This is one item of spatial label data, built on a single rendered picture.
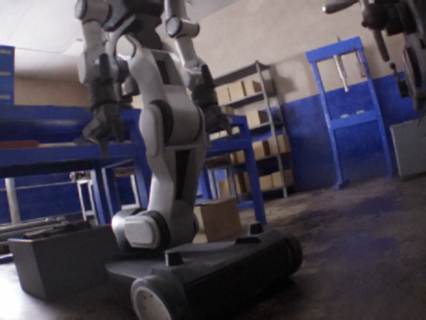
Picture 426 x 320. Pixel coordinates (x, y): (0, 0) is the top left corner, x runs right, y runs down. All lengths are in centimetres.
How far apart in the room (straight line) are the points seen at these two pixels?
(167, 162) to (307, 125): 407
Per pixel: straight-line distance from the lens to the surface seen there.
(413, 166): 328
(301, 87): 500
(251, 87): 493
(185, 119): 100
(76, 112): 155
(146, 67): 108
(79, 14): 113
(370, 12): 38
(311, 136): 490
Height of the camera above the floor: 41
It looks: 4 degrees up
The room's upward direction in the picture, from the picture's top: 11 degrees counter-clockwise
